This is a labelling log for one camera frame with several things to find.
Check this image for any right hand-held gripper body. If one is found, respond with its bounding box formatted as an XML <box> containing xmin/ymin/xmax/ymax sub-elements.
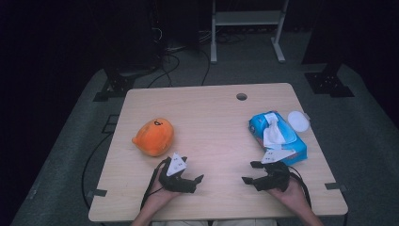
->
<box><xmin>252</xmin><ymin>148</ymin><xmax>297</xmax><ymax>193</ymax></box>

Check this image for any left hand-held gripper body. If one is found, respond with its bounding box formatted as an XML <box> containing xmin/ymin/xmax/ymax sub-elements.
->
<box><xmin>158</xmin><ymin>153</ymin><xmax>198</xmax><ymax>194</ymax></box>

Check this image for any white wet wipe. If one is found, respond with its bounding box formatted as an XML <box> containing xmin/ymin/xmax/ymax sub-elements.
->
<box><xmin>263</xmin><ymin>116</ymin><xmax>287</xmax><ymax>150</ymax></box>

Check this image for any orange plush toy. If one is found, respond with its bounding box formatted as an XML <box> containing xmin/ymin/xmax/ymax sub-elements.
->
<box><xmin>131</xmin><ymin>118</ymin><xmax>175</xmax><ymax>157</ymax></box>

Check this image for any blue wet wipe pack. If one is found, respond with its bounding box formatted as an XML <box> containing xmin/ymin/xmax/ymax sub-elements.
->
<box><xmin>248</xmin><ymin>110</ymin><xmax>309</xmax><ymax>167</ymax></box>

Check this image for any person's left hand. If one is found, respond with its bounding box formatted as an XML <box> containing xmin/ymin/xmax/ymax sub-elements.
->
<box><xmin>144</xmin><ymin>166</ymin><xmax>184</xmax><ymax>215</ymax></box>

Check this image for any person's right hand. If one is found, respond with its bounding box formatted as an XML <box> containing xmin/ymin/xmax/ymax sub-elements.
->
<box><xmin>266</xmin><ymin>177</ymin><xmax>311</xmax><ymax>215</ymax></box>

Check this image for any white oval pack lid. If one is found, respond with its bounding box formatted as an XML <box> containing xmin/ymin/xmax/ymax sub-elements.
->
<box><xmin>287</xmin><ymin>110</ymin><xmax>311</xmax><ymax>134</ymax></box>

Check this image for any grey tape strip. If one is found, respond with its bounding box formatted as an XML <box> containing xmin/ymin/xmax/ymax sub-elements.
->
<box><xmin>325</xmin><ymin>182</ymin><xmax>348</xmax><ymax>193</ymax></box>
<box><xmin>87</xmin><ymin>188</ymin><xmax>108</xmax><ymax>199</ymax></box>

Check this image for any black stand base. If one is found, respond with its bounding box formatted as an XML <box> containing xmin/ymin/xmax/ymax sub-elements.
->
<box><xmin>304</xmin><ymin>62</ymin><xmax>356</xmax><ymax>99</ymax></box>
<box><xmin>92</xmin><ymin>67</ymin><xmax>136</xmax><ymax>103</ymax></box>

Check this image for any black cabinet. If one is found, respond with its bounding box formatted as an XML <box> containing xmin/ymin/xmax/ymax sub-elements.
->
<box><xmin>103</xmin><ymin>0</ymin><xmax>164</xmax><ymax>75</ymax></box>

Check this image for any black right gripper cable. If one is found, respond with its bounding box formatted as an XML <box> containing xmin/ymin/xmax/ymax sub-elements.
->
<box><xmin>288</xmin><ymin>165</ymin><xmax>312</xmax><ymax>209</ymax></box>

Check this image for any looped black floor cable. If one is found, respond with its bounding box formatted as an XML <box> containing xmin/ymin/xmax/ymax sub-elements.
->
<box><xmin>147</xmin><ymin>53</ymin><xmax>182</xmax><ymax>89</ymax></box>

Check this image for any long black floor cable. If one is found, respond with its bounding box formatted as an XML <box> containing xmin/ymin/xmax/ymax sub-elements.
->
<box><xmin>81</xmin><ymin>131</ymin><xmax>114</xmax><ymax>210</ymax></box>

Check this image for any thin black floor cable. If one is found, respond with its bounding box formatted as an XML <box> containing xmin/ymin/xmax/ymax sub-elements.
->
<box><xmin>200</xmin><ymin>49</ymin><xmax>212</xmax><ymax>87</ymax></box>

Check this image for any bundle of dark cables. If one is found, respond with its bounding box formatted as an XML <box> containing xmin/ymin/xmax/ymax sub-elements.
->
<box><xmin>199</xmin><ymin>28</ymin><xmax>249</xmax><ymax>44</ymax></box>

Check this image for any white metal stand frame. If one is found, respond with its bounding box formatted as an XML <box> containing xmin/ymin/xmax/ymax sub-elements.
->
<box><xmin>210</xmin><ymin>0</ymin><xmax>290</xmax><ymax>65</ymax></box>

